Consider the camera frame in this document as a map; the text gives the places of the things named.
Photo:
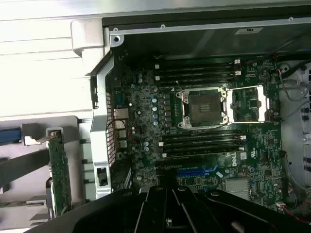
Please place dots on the open PC case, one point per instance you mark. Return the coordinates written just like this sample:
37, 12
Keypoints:
102, 102

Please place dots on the hard disk with blue bracket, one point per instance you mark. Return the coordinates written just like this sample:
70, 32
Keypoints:
11, 135

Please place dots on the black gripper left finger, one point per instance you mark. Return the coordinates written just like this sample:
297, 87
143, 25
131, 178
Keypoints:
116, 213

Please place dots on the black RAM slot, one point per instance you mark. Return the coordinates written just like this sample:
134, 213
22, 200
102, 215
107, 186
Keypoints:
201, 142
194, 71
194, 77
194, 65
194, 83
201, 154
201, 148
201, 136

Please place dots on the CPU socket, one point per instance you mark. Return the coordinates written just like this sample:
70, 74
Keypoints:
202, 108

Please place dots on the silver chipset heat sink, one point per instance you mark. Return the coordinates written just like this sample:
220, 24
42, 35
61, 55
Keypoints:
236, 189

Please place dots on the green motherboard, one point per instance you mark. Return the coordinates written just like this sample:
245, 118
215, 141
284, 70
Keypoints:
150, 109

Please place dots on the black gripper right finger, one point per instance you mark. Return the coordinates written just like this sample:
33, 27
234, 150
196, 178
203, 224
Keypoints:
230, 216

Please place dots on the grey parts rack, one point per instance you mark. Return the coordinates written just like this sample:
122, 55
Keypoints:
75, 145

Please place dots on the blue expansion slot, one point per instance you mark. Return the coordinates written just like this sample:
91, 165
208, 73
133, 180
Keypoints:
192, 172

